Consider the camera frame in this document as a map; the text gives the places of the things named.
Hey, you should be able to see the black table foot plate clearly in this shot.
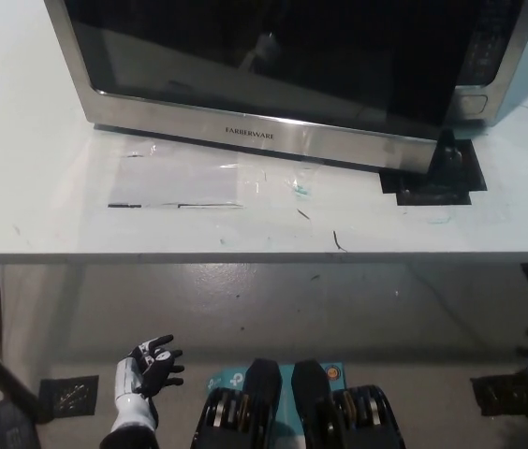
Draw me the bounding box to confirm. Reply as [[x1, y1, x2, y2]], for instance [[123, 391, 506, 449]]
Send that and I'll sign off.
[[0, 399, 37, 449]]

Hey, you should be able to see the black ribbed robot torso block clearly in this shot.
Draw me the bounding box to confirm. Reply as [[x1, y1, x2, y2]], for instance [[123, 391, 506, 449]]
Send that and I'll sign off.
[[290, 358, 408, 449], [192, 358, 285, 449]]

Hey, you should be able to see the black tape patch with hole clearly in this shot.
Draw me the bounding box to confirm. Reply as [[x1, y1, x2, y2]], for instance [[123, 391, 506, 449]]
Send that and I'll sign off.
[[379, 130, 489, 208]]

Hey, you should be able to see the teal TP-Link box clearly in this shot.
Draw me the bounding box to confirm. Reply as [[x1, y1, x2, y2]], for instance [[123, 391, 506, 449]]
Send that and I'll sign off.
[[205, 362, 347, 449]]

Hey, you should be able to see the stainless steel microwave door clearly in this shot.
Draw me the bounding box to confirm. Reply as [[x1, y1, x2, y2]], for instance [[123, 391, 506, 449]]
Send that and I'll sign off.
[[42, 0, 456, 173]]

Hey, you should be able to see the stainless steel Farberware microwave body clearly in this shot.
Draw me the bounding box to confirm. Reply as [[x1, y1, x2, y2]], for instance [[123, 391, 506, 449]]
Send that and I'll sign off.
[[91, 0, 528, 177]]

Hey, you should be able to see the clear plastic tape sheet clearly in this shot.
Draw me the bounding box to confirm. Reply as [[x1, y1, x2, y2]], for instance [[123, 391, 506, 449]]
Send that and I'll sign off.
[[106, 144, 246, 210]]

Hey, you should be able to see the black floor tape square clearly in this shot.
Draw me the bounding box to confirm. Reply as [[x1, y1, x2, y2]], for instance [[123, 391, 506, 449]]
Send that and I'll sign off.
[[38, 374, 100, 419], [469, 372, 528, 418]]

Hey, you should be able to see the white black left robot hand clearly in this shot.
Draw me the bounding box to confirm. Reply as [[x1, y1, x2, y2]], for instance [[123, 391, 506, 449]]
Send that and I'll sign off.
[[110, 333, 185, 434]]

